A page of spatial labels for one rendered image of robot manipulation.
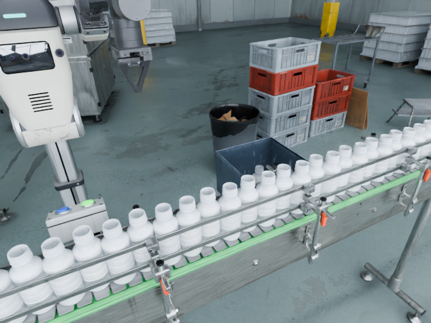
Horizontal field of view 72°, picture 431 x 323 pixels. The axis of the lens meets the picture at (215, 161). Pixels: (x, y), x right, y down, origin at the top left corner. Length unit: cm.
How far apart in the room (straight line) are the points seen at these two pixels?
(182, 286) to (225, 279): 13
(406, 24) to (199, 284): 718
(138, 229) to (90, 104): 374
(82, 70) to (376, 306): 386
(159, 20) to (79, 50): 614
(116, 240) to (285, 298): 143
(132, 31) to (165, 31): 954
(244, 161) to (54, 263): 101
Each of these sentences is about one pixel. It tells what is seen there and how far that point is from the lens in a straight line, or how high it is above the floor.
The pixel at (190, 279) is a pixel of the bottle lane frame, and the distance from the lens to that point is 82.
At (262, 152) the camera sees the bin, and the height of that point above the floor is 87.
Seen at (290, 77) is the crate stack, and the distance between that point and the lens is 311.
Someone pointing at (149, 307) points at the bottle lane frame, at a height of 91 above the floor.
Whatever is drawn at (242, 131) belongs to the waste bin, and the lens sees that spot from 252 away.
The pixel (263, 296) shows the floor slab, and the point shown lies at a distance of 196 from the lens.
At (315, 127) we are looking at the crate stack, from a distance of 376.
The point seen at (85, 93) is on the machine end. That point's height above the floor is 42.
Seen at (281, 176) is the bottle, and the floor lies 115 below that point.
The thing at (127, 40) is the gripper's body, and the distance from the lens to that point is 67.
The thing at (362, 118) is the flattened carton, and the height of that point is 16.
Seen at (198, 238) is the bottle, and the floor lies 106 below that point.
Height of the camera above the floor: 160
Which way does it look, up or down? 31 degrees down
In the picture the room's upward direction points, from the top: 1 degrees counter-clockwise
